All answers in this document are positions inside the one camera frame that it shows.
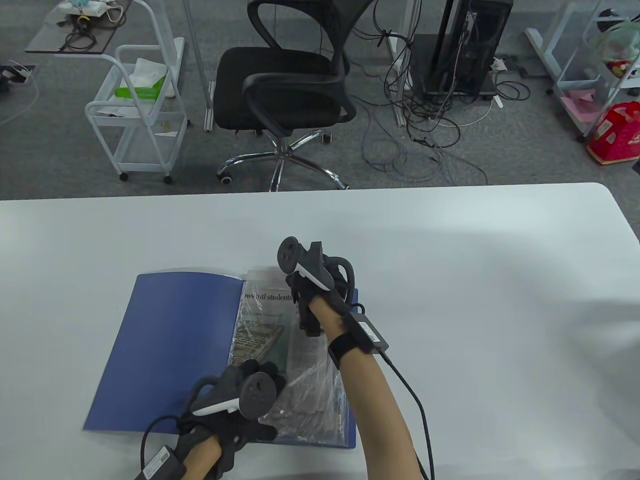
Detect black computer tower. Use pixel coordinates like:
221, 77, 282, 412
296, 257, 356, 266
425, 0, 513, 96

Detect black wrist sensor box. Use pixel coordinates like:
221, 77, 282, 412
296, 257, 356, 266
135, 445, 188, 480
345, 311, 390, 355

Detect plush toy in plastic bag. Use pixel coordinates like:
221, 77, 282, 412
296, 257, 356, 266
597, 20, 640, 81

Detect black wrist strap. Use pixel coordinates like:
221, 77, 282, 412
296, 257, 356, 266
327, 330, 366, 368

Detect blue file folder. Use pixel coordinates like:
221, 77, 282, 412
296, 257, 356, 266
82, 271, 358, 449

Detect green tissue box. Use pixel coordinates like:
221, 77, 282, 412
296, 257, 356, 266
114, 75, 168, 101

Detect black glove cable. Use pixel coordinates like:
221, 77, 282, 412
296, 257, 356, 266
140, 415, 183, 468
380, 350, 436, 480

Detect white rolling cart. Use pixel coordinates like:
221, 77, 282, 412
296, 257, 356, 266
52, 0, 191, 185

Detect black round-top controller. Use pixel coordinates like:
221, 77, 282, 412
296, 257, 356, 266
190, 366, 278, 421
276, 236, 336, 293

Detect black office chair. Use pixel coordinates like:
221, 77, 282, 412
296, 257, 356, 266
214, 0, 376, 193

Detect person's right hand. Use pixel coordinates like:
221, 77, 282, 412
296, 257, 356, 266
287, 255, 358, 338

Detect white tissue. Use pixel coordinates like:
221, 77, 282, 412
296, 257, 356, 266
129, 57, 168, 86

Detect person's right forearm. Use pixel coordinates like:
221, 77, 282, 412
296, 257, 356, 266
310, 292, 421, 480

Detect white device with cables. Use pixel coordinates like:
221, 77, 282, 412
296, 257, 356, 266
56, 0, 123, 23

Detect tangle of black cables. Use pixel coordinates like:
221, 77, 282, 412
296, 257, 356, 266
350, 20, 531, 186

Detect pink paper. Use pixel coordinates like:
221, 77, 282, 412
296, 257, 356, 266
560, 89, 613, 132

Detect person's left forearm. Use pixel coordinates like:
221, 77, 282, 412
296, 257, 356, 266
182, 434, 223, 480

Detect person's left hand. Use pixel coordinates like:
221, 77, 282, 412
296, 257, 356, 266
175, 360, 288, 480

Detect white desk leg frame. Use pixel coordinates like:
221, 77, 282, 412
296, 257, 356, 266
525, 0, 601, 83

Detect white wire shelf cart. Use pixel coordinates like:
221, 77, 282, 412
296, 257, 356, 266
545, 0, 640, 143

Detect white floor cable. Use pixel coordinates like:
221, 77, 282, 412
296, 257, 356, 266
0, 60, 41, 126

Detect white desk leg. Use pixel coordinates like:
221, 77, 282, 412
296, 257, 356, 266
385, 0, 421, 128

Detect black tower stand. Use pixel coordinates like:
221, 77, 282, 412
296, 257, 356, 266
410, 34, 498, 98

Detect black device on floor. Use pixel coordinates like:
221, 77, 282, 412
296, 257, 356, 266
0, 64, 36, 93

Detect red bag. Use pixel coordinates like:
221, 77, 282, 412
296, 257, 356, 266
586, 101, 640, 166

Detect newspaper with building photo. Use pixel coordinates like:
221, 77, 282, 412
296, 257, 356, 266
227, 267, 348, 443

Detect black coiled cable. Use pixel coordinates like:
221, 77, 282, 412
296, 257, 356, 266
60, 20, 96, 51

